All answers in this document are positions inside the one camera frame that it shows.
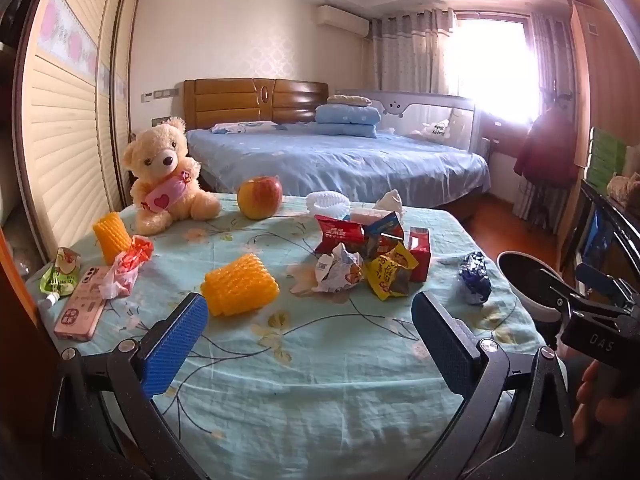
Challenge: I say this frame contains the white foam fruit net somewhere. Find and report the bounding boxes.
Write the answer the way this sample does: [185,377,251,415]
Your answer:
[306,191,351,220]

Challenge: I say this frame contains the pink phone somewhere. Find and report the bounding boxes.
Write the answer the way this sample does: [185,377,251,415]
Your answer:
[54,266,113,342]

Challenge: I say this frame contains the white air conditioner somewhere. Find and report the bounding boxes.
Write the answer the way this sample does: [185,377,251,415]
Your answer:
[316,5,372,37]

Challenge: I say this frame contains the green drink pouch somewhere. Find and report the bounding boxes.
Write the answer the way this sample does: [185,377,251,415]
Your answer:
[39,247,82,308]

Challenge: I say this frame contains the folded blue pillows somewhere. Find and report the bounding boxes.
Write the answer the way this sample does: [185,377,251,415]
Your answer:
[314,103,382,138]

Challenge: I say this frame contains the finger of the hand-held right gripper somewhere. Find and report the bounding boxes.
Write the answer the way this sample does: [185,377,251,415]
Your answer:
[550,296,636,322]
[574,262,640,307]

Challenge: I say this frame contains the stack of green boxes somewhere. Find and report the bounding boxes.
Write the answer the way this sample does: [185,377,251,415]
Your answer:
[587,127,628,191]

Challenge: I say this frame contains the cream slatted wardrobe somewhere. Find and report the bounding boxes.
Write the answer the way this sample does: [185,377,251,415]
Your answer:
[0,0,141,266]

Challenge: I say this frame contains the red snack packet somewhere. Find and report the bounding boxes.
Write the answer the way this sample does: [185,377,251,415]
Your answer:
[314,214,368,256]

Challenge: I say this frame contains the red white candy wrapper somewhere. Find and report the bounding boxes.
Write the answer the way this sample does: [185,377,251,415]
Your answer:
[97,235,155,300]

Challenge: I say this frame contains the dark foil snack packet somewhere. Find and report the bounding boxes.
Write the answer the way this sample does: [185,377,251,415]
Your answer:
[364,225,406,262]

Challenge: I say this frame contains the white printed small pillow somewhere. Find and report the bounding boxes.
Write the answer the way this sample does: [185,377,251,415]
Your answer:
[210,121,276,135]

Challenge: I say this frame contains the blue foil wrapper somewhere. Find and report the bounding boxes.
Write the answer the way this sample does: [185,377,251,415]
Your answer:
[459,251,493,306]

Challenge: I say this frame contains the beige teddy bear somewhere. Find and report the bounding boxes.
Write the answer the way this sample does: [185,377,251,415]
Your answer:
[122,116,222,236]

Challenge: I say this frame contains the black round waste bin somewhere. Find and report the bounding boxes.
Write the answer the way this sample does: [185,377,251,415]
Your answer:
[497,251,563,323]

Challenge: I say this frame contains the light blue floral tablecloth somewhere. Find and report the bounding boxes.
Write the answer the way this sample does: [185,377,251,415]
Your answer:
[25,192,551,480]

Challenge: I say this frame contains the grey patterned curtain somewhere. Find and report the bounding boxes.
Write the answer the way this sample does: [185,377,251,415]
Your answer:
[530,10,573,126]
[371,10,453,95]

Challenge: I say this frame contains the grey bed guard rail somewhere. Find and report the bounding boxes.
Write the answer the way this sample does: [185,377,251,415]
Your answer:
[335,89,481,147]

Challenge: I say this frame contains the brown wooden headboard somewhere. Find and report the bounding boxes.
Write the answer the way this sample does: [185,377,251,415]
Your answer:
[183,78,330,131]

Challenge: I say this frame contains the person's right hand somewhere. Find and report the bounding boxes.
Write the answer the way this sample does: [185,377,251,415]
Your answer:
[572,360,640,447]

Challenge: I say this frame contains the beige pillow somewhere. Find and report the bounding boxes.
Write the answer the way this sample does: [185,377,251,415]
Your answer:
[327,94,373,108]

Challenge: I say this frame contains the white tissue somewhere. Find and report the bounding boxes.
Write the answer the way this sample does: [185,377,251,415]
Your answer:
[372,189,404,212]

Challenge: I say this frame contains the brown plush toy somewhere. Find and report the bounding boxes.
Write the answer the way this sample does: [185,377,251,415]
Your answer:
[607,172,640,207]

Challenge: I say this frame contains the bed with blue sheet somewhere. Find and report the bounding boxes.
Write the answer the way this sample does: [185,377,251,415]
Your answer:
[186,122,492,221]

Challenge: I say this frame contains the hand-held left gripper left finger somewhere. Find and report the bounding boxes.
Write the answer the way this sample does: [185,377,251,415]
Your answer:
[52,291,210,480]

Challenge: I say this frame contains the small yellow toy corn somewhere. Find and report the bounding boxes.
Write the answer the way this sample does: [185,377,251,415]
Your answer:
[92,211,133,266]

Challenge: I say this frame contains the bright window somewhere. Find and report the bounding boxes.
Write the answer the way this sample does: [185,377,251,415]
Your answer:
[445,15,541,126]

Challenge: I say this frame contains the yellow snack wrapper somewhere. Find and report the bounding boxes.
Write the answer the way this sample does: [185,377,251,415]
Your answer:
[362,242,418,302]

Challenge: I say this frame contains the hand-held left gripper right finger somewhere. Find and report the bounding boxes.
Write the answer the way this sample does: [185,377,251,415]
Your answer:
[411,290,573,480]

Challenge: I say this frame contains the large yellow toy corn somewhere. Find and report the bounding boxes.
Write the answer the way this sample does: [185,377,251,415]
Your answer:
[200,253,281,317]

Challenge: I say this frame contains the red yellow apple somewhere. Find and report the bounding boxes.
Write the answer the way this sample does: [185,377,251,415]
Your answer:
[236,176,284,221]

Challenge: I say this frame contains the dark red coat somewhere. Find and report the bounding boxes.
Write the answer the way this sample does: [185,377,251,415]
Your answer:
[514,105,581,188]

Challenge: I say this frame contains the red carton box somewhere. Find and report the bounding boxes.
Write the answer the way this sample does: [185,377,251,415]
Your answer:
[404,226,432,281]

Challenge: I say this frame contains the black television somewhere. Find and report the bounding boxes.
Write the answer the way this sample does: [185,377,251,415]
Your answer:
[560,180,640,283]

